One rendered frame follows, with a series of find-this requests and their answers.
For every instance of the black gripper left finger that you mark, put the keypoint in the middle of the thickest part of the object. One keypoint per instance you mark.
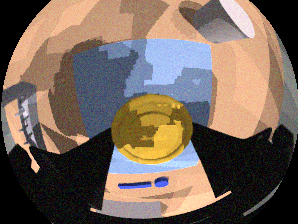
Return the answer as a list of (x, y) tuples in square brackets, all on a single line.
[(84, 169)]

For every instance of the grey cylinder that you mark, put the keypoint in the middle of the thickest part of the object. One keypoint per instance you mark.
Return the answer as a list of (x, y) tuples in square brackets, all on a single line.
[(223, 20)]

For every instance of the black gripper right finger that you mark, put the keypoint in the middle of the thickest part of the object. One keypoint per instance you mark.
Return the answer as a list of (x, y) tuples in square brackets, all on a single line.
[(222, 156)]

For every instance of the yellow round plate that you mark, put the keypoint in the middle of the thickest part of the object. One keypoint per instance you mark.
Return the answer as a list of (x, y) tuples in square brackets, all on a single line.
[(152, 129)]

